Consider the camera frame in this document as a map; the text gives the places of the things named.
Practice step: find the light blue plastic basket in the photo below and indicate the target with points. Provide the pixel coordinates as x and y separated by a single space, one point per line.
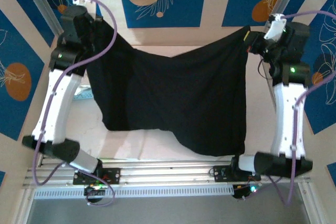
84 96

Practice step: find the black t-shirt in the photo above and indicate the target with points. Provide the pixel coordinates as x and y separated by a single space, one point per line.
170 98

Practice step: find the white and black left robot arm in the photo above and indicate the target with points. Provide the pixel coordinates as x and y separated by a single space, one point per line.
56 108

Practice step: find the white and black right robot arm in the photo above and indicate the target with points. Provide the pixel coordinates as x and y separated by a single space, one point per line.
284 119

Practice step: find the white table cover sheet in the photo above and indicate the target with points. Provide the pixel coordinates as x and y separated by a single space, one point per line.
147 142

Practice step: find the black right controller board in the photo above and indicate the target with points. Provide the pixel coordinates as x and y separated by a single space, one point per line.
240 191

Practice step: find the black controller board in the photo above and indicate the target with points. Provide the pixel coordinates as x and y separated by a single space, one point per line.
240 191
92 192

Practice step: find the black left controller board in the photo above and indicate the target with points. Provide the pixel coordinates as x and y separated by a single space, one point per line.
92 192

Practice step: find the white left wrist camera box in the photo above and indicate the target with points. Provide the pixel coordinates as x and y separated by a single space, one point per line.
89 5

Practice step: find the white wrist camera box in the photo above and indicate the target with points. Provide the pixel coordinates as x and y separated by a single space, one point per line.
89 5
274 28

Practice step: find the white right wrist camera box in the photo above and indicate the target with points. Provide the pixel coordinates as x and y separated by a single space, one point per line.
274 28

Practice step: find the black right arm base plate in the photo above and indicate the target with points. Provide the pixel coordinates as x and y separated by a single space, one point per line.
220 173

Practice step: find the aluminium front rail frame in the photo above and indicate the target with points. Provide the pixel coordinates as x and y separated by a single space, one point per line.
168 174

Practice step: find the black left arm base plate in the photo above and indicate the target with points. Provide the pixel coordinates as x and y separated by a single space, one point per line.
113 175

